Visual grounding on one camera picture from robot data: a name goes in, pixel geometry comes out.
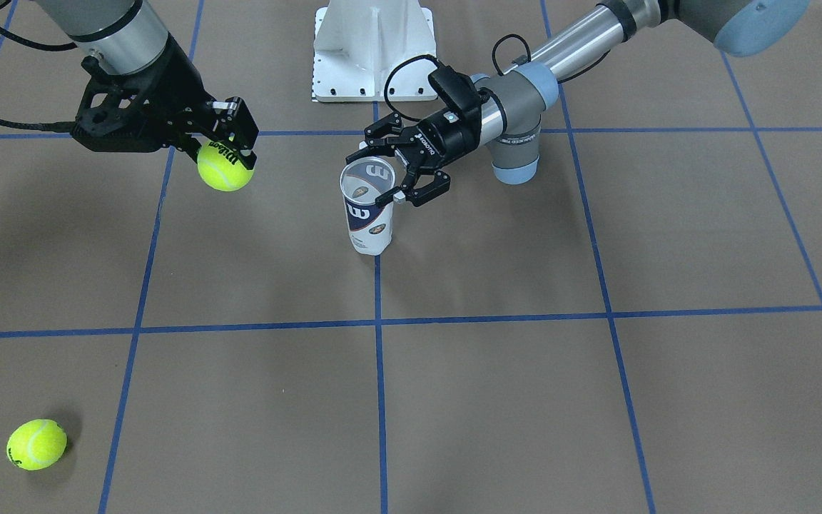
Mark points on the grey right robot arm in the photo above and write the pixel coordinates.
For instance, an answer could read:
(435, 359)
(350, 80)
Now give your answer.
(125, 36)

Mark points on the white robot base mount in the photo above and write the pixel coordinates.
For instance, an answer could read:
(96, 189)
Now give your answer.
(359, 43)

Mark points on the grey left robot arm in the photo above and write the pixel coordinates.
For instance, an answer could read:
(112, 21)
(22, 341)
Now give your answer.
(503, 112)

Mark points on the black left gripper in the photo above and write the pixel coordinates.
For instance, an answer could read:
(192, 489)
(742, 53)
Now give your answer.
(442, 133)

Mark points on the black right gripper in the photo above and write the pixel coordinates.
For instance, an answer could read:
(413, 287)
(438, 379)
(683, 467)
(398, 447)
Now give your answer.
(181, 91)

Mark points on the yellow Wilson tennis ball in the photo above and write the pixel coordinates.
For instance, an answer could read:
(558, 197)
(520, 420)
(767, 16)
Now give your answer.
(221, 168)

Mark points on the clear tennis ball can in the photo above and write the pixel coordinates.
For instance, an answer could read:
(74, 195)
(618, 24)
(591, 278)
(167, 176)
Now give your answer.
(361, 183)

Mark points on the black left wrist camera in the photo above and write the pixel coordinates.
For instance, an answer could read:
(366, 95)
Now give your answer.
(458, 93)

